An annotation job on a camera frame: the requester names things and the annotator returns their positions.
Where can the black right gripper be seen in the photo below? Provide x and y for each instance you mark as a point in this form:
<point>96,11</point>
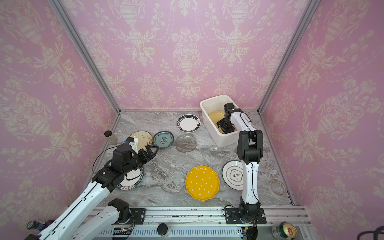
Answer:
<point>226,122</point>

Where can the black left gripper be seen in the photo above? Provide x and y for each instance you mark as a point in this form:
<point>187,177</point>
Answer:
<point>150,154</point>

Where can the plain cream yellow plate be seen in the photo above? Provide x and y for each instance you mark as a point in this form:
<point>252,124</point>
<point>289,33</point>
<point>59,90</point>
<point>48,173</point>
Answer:
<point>215,117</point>

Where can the white plate green red rim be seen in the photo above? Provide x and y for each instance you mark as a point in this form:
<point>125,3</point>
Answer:
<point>188,123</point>

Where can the white plate black quatrefoil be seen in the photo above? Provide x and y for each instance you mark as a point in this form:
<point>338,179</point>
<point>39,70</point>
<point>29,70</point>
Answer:
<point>233,175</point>

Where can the yellow dotted scalloped plate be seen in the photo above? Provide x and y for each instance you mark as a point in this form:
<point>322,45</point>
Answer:
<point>202,183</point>

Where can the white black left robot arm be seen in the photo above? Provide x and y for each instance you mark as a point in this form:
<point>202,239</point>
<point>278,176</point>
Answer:
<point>71,224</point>

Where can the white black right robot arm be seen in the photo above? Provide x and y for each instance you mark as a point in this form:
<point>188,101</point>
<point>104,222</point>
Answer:
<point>250,150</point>

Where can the cream plate with painted willow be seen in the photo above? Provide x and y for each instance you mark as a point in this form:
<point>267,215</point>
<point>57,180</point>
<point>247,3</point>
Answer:
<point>144,139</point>

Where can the teal blue floral plate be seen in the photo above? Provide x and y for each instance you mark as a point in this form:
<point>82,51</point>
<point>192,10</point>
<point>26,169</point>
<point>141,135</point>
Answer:
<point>163,139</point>

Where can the white plate green lettered rim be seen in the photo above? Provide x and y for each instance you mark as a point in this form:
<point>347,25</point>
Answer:
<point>132,179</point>

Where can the glass jar with black lid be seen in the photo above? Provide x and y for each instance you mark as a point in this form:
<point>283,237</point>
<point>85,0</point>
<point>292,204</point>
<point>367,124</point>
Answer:
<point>111,138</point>

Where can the clear glass oval plate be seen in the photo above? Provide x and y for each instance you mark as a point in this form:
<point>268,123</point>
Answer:
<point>186,143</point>

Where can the black round knob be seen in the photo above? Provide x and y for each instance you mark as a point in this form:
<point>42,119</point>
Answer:
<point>164,230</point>

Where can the green beer can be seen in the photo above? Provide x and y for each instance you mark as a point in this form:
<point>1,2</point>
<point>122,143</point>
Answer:
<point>284,231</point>

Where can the purple drink bottle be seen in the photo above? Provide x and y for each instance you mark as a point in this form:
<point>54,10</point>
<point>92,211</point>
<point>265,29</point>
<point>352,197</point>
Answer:
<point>38,225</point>

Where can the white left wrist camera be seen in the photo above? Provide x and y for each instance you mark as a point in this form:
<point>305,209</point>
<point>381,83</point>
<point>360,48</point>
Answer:
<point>133,142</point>

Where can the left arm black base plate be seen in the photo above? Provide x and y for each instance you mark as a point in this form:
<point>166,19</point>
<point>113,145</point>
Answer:
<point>134,216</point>

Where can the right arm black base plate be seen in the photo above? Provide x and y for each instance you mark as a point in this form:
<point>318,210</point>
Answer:
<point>233,216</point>

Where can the aluminium rail frame front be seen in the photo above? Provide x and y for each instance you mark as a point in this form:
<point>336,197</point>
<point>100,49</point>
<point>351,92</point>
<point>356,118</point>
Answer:
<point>206,223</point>

